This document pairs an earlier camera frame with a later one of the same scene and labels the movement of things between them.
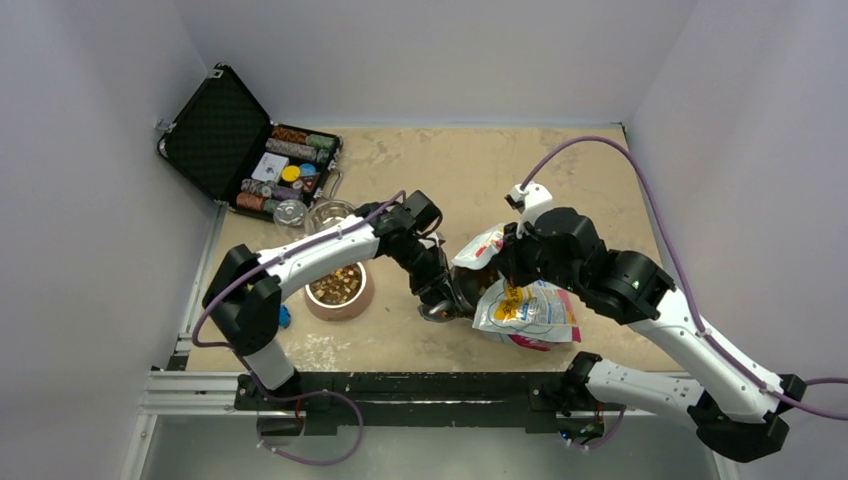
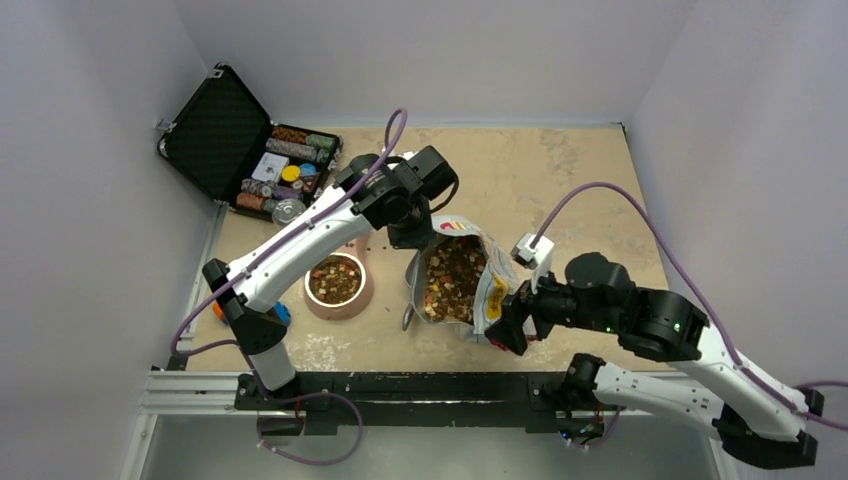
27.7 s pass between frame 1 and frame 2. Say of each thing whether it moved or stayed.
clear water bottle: stayed
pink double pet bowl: stayed
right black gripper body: moved
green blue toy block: stayed
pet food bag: moved
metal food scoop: moved
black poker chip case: stayed
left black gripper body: moved
